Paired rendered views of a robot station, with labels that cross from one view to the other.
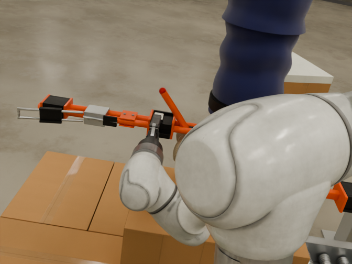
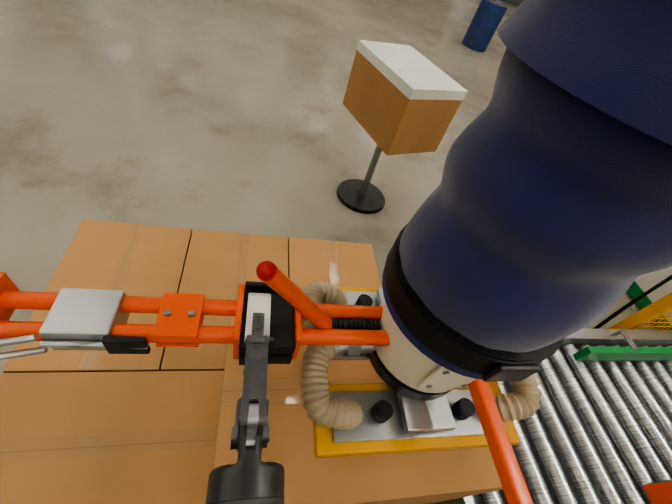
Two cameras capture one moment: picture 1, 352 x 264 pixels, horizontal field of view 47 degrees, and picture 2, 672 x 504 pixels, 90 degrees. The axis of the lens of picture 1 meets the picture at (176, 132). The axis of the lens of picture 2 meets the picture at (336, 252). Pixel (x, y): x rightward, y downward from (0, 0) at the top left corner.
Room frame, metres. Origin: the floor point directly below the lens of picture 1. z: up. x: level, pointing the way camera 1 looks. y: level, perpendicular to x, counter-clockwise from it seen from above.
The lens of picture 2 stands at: (0.95, 0.08, 1.65)
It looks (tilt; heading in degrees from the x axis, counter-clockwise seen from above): 47 degrees down; 339
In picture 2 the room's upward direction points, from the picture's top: 20 degrees clockwise
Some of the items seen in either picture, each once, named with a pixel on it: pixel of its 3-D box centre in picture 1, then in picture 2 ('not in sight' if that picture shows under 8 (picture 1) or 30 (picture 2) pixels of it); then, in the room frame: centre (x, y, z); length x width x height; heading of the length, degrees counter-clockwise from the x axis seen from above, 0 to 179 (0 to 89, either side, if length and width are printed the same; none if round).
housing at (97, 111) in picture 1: (96, 115); (89, 319); (1.18, 0.27, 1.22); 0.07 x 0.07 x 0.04; 0
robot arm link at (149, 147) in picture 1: (146, 160); not in sight; (0.95, 0.07, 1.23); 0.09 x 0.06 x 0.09; 89
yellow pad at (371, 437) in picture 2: not in sight; (420, 412); (1.08, -0.20, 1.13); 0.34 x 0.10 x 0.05; 90
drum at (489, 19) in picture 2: not in sight; (484, 25); (8.16, -3.95, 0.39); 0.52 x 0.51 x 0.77; 160
